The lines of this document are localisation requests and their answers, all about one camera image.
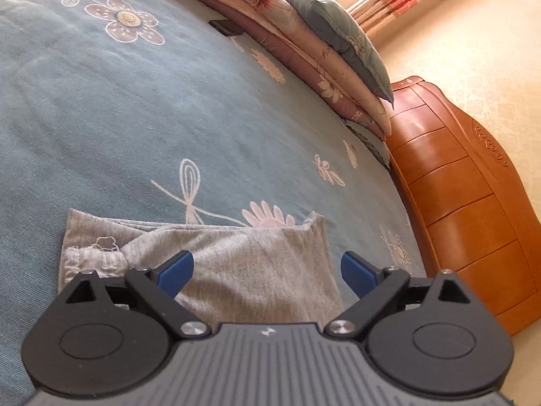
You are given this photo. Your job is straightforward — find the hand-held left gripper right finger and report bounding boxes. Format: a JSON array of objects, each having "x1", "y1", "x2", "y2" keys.
[{"x1": 325, "y1": 250, "x2": 478, "y2": 339}]

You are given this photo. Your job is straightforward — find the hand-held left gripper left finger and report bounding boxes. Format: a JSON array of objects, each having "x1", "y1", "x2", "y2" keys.
[{"x1": 63, "y1": 250, "x2": 212, "y2": 340}]

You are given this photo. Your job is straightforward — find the grey sweatpants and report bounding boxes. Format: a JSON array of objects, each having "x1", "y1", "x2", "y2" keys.
[{"x1": 57, "y1": 209, "x2": 343, "y2": 326}]

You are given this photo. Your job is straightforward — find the wooden bed headboard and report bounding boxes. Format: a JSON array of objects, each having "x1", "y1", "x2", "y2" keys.
[{"x1": 386, "y1": 75, "x2": 535, "y2": 337}]

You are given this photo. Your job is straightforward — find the flat teal pillow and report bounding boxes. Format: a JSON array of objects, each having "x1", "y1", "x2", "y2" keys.
[{"x1": 344, "y1": 118, "x2": 392, "y2": 170}]

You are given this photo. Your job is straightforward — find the blue floral bed sheet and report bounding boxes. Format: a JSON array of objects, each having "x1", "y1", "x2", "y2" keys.
[{"x1": 0, "y1": 0, "x2": 427, "y2": 406}]

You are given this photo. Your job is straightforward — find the folded pink floral quilt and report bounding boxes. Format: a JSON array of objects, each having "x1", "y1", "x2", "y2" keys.
[{"x1": 144, "y1": 0, "x2": 394, "y2": 140}]

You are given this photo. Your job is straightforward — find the plump teal pillow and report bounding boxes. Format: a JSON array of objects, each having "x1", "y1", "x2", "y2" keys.
[{"x1": 272, "y1": 0, "x2": 395, "y2": 108}]

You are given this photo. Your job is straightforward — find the black phone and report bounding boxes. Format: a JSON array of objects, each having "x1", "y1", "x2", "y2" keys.
[{"x1": 209, "y1": 19, "x2": 242, "y2": 37}]

